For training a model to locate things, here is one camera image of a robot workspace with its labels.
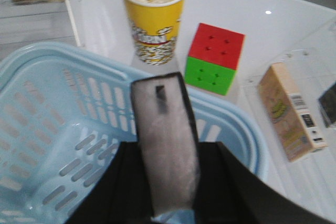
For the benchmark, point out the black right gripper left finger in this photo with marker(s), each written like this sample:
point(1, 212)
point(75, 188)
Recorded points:
point(122, 194)

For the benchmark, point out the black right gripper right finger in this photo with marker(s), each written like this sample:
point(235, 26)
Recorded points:
point(229, 193)

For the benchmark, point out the black tissue pack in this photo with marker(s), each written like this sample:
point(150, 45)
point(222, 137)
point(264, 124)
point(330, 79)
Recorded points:
point(167, 137)

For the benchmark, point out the light blue plastic basket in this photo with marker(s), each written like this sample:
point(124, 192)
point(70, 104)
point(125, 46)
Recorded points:
point(64, 112)

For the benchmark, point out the beige drink carton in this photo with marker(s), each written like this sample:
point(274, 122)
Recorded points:
point(290, 116)

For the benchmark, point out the dark package on tray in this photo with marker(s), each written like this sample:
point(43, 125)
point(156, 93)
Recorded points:
point(327, 106)

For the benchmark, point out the red green puzzle cube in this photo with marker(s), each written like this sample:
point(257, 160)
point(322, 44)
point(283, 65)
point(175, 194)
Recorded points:
point(213, 58)

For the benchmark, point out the clear acrylic tray right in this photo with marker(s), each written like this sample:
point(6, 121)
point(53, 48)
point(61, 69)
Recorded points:
point(311, 62)

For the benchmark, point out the yellow popcorn paper cup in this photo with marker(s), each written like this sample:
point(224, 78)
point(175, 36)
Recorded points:
point(154, 28)

